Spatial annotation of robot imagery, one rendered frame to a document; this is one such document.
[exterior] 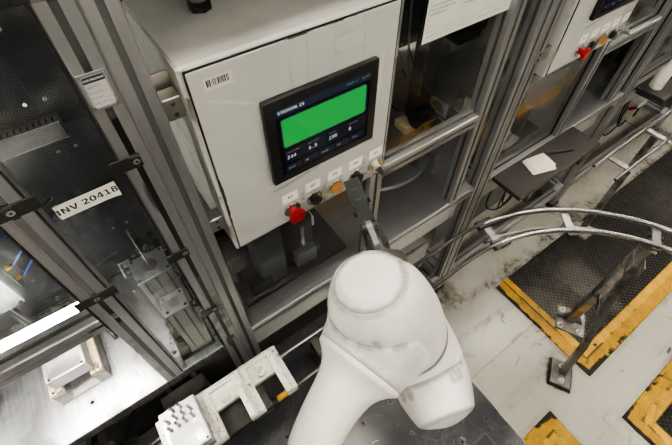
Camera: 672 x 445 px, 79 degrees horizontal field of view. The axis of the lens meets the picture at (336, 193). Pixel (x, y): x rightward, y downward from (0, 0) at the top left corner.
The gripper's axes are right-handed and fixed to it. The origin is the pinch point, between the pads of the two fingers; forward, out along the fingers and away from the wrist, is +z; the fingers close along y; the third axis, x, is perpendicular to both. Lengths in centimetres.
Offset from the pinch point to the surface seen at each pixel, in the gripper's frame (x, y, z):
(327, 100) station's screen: 1.3, -15.2, 10.3
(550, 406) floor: 49, 173, -15
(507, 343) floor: 45, 169, 16
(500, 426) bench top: 15, 94, -29
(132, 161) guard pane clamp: -30.2, -24.9, 0.7
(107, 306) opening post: -55, 3, -1
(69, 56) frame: -26.1, -42.2, -0.5
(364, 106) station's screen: 8.0, -8.1, 13.9
